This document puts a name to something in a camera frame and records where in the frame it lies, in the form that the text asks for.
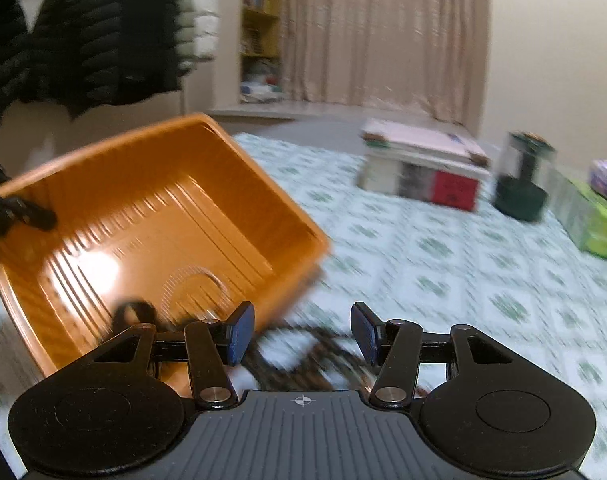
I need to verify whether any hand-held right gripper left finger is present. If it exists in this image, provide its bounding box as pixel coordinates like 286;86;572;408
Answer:
90;301;256;409

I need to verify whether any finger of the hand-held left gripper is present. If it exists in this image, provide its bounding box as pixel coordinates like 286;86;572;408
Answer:
0;195;58;233

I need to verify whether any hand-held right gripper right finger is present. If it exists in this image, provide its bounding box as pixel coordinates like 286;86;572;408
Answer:
350;302;514;408

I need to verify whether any dark wooden bead necklace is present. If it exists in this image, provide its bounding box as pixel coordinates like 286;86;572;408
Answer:
240;325;384;394

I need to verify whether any black watch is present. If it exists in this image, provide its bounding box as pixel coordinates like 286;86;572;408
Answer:
112;298;157;329

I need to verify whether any orange plastic tray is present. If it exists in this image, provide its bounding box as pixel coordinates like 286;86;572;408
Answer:
0;112;334;397

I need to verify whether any thin white book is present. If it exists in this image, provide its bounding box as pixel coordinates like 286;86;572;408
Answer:
362;139;492;182

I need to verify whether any black puffer jacket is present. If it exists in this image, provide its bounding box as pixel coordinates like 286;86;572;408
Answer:
0;0;185;134

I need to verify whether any pink cover book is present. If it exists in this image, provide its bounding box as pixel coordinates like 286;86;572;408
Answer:
360;118;489;166

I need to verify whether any glass jar with dark base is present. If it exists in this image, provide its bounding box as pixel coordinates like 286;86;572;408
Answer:
493;130;557;222

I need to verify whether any pale tissue pack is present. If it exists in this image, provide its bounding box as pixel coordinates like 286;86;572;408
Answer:
548;165;595;242

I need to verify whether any white puffer jacket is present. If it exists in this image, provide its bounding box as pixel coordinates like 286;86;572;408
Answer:
160;0;220;74

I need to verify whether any yellow bookshelf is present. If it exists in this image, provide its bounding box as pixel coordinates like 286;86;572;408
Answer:
238;0;284;106

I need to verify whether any beige curtain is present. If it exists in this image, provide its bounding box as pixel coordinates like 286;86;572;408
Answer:
278;0;492;127

